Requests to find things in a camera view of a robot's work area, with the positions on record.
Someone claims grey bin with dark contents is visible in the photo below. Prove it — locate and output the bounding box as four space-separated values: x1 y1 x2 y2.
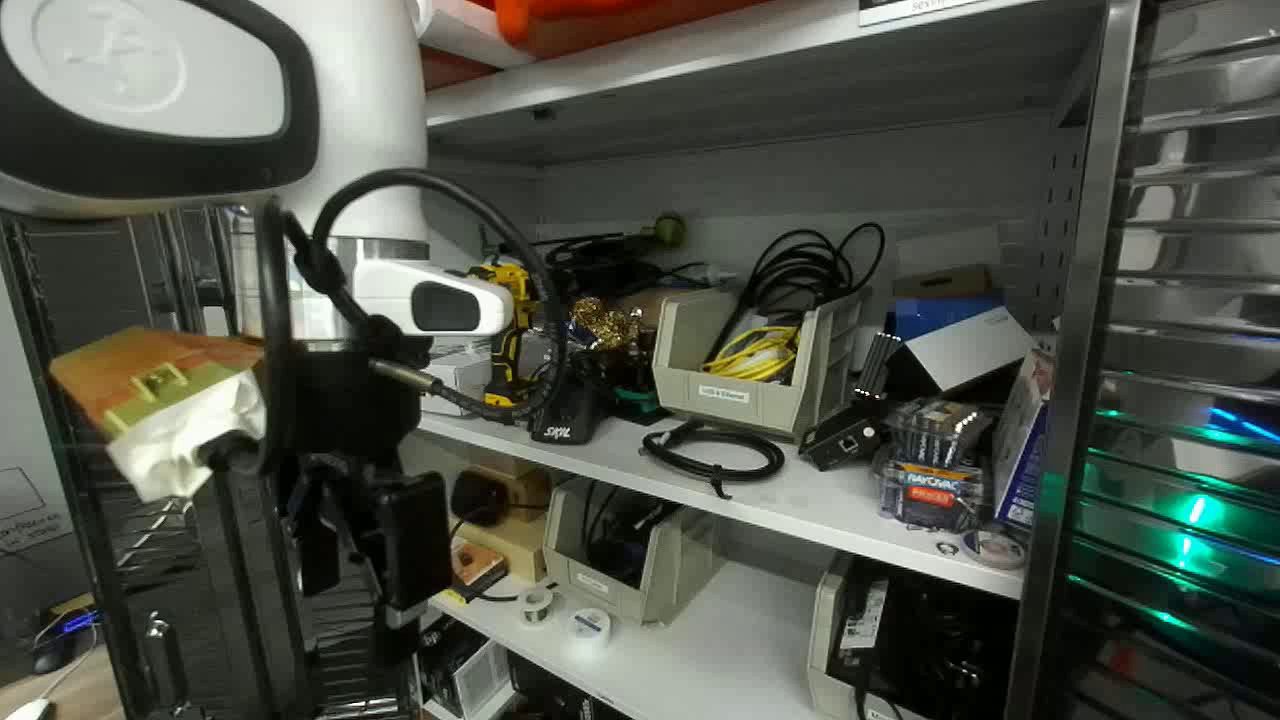
542 476 728 629

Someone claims black cable bundle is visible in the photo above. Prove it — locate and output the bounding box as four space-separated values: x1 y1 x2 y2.
702 218 894 366

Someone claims small white spool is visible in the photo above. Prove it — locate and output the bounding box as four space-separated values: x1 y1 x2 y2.
515 582 563 629

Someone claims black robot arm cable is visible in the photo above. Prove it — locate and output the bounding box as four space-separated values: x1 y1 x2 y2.
281 168 571 424

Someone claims yellow black cordless drill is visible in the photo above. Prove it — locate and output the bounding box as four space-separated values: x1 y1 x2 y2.
469 257 542 411

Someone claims black battery charger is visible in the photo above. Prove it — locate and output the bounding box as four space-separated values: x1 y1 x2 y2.
526 347 608 447

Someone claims white metal shelving unit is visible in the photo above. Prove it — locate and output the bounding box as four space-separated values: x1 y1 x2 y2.
398 0 1151 720

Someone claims grey storage bin with cables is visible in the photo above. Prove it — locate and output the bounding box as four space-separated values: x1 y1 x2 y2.
647 284 871 444

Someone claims green knob tool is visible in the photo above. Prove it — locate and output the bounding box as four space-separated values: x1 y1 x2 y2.
647 208 691 251

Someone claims small tape roll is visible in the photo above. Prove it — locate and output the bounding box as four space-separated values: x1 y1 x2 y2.
962 524 1034 571

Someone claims white solder spool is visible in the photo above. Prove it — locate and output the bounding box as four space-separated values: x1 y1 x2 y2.
563 602 622 652

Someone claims white printed box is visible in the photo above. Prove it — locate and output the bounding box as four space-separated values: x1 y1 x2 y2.
989 339 1060 540

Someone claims steel wire rack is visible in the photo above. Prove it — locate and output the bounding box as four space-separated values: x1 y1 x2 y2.
1053 0 1280 720

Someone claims brass fittings pile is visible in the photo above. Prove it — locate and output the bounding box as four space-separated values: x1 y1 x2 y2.
567 293 660 385

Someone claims orange plastic case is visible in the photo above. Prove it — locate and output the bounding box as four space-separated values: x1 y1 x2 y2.
489 0 756 58

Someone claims yellow network cable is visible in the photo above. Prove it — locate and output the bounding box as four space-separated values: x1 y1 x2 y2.
703 320 806 388

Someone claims black power adapter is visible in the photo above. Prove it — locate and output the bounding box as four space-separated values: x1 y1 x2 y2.
798 397 894 472

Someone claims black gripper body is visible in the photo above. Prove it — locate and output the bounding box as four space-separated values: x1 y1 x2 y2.
271 330 434 472

